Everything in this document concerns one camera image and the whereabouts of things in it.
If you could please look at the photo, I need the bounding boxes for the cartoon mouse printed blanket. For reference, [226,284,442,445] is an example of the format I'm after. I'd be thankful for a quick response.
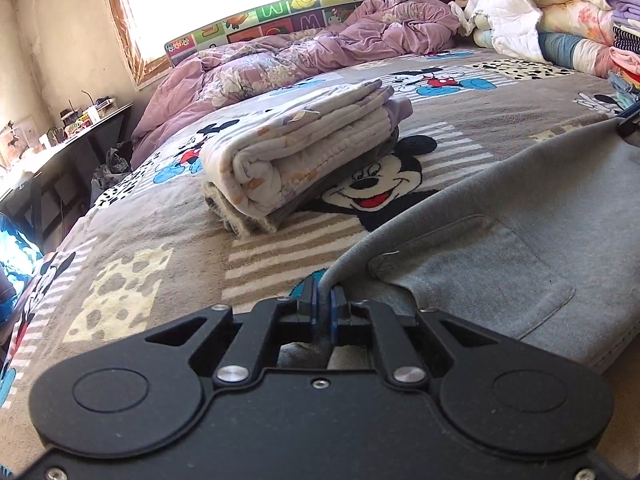
[0,45,640,411]

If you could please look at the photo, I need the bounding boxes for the purple floral duvet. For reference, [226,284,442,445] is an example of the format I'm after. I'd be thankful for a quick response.
[131,0,462,171]

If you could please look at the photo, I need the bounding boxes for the folded white floral quilt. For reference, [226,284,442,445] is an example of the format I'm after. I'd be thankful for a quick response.
[200,81,414,237]

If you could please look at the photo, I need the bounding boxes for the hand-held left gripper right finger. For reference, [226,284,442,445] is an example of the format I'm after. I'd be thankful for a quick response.
[327,285,496,388]

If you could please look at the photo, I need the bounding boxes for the blue patchwork quilt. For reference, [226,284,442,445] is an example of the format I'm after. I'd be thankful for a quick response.
[536,30,623,79]

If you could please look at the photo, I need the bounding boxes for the black desk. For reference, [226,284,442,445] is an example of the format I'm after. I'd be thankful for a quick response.
[0,102,134,257]

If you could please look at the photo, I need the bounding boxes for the dark crumpled clothes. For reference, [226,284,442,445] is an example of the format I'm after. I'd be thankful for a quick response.
[91,141,135,203]

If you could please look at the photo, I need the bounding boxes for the white padded quilt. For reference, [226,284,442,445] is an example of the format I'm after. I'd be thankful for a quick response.
[448,0,557,64]

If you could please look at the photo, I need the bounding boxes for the stack of folded clothes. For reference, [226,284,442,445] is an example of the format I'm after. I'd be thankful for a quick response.
[601,0,640,108]

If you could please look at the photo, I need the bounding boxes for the window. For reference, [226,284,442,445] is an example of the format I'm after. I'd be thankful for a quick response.
[99,0,383,92]

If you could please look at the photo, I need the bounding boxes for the pink floral quilt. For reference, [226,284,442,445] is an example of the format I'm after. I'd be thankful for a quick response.
[537,0,623,37]

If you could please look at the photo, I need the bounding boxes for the desk clutter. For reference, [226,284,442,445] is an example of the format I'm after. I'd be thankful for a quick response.
[0,89,121,171]

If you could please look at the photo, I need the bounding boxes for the grey fleece garment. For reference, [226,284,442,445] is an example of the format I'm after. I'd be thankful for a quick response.
[276,114,640,377]

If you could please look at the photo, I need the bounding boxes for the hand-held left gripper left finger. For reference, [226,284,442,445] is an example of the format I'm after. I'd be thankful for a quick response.
[145,277,321,391]

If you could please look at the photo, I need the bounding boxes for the colourful alphabet headboard mat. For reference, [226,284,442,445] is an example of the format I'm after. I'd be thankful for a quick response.
[163,0,461,68]

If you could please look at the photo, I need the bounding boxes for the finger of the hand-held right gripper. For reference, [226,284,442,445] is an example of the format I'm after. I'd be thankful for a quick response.
[615,103,640,137]

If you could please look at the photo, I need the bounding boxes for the blue cartoon cloth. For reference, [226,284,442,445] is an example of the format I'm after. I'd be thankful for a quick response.
[0,211,45,293]

